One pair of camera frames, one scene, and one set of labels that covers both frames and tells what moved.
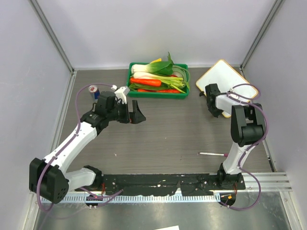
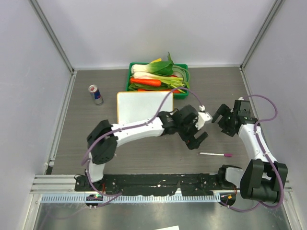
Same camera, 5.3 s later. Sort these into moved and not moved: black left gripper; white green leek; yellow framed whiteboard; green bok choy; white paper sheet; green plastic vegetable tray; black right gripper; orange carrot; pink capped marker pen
Moved: black right gripper; yellow framed whiteboard; black left gripper
Not moved: white paper sheet; green plastic vegetable tray; pink capped marker pen; orange carrot; white green leek; green bok choy
